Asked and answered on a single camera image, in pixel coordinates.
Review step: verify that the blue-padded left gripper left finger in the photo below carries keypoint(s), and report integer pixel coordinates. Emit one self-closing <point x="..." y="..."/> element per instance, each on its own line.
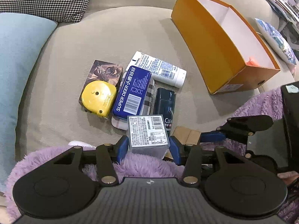
<point x="106" y="155"/>

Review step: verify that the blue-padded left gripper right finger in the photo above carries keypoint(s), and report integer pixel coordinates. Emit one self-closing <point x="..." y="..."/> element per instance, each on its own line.
<point x="189" y="156"/>

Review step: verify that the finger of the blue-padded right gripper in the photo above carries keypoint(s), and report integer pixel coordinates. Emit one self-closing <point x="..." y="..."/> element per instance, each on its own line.
<point x="212" y="136"/>

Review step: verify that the clear plastic cube box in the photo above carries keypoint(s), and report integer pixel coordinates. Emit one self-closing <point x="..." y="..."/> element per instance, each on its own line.
<point x="147" y="135"/>

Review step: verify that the blue Super Deer box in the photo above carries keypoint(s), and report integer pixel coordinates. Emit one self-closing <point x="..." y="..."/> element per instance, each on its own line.
<point x="132" y="92"/>

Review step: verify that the yellow tape measure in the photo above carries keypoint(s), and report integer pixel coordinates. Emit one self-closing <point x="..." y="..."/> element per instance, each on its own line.
<point x="98" y="97"/>

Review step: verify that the plaid checkered case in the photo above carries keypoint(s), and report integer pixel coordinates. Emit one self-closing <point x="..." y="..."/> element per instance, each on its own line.
<point x="122" y="124"/>

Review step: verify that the dark Clear shampoo bottle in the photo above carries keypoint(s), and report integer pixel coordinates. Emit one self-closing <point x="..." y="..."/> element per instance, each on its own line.
<point x="165" y="105"/>

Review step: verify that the white Vaseline lotion tube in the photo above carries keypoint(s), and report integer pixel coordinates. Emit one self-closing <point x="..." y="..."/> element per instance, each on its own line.
<point x="161" y="71"/>

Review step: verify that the anime art card box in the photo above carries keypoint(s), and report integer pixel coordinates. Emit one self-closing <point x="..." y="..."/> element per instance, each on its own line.
<point x="105" y="71"/>

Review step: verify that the small brown cardboard piece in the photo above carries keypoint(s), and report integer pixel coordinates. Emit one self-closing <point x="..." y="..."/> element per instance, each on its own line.
<point x="186" y="135"/>

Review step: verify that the purple fluffy blanket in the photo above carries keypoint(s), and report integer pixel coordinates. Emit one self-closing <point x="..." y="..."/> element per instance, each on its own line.
<point x="136" y="165"/>

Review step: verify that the orange plastic toy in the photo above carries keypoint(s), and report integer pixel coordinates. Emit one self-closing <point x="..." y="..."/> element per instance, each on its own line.
<point x="252" y="62"/>

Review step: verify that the orange cardboard box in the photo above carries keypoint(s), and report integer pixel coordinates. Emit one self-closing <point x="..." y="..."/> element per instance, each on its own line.
<point x="221" y="42"/>

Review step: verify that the blue floral white cushion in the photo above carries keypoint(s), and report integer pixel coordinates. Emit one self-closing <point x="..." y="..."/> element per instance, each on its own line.
<point x="277" y="42"/>

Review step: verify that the cluttered shelf with books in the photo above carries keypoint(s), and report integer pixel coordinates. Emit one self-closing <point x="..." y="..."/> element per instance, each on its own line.
<point x="287" y="11"/>

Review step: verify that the beige sofa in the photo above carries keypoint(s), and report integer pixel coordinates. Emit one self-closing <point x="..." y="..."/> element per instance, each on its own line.
<point x="49" y="114"/>

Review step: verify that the light blue cushion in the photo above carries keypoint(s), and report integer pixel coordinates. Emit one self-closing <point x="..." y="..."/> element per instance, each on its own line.
<point x="22" y="38"/>

